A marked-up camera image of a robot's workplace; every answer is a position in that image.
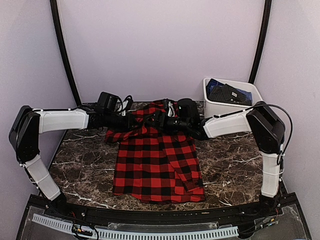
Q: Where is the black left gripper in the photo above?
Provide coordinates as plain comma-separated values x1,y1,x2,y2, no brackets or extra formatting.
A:
104,111,142,133

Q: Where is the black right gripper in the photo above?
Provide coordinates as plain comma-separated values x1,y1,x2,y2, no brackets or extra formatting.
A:
143,110,191,135

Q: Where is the red black plaid shirt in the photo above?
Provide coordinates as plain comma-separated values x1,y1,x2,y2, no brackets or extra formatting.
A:
105,99,205,204

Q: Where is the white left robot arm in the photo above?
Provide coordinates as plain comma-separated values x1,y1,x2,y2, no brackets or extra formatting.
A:
8,104,141,218

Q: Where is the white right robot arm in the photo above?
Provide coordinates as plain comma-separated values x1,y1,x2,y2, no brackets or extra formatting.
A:
145,99,286,217

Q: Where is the white plastic bin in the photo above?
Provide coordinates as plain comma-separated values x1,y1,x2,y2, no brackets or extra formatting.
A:
203,77,263,118

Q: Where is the grey striped shirt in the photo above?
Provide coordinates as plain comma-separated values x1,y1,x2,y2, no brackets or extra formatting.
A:
207,84,242,105

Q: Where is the dark blue plaid shirt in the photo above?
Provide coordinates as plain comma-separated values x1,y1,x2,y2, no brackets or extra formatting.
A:
206,78,225,88

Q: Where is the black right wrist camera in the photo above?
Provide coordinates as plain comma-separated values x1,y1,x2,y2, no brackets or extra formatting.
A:
162,98,201,124

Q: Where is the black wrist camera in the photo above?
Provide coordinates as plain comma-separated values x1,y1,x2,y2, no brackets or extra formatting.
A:
94,92,134,116
162,98,201,124

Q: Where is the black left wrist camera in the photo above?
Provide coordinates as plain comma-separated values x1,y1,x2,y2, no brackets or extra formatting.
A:
94,92,134,116

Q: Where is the black front rail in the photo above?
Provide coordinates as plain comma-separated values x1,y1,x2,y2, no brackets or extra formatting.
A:
42,202,277,226

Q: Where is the white slotted cable duct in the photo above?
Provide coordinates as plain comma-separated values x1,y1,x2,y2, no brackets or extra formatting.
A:
31,213,239,240

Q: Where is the black left frame post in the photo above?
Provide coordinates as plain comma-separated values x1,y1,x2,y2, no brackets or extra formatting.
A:
49,0,82,106

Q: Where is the black frame post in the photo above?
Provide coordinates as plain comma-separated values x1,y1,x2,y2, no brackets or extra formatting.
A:
49,0,82,106
248,0,272,85

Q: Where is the black right frame post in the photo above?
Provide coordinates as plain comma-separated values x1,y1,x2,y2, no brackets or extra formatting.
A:
248,0,272,85

